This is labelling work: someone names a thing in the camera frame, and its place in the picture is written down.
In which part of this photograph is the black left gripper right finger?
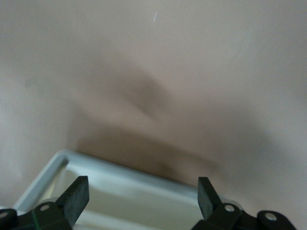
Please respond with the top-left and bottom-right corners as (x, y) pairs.
(191, 176), (295, 230)

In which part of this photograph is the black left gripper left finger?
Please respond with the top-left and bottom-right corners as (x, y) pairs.
(0, 176), (90, 230)

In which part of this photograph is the white plastic tray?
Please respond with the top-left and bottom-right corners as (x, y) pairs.
(12, 149), (244, 230)

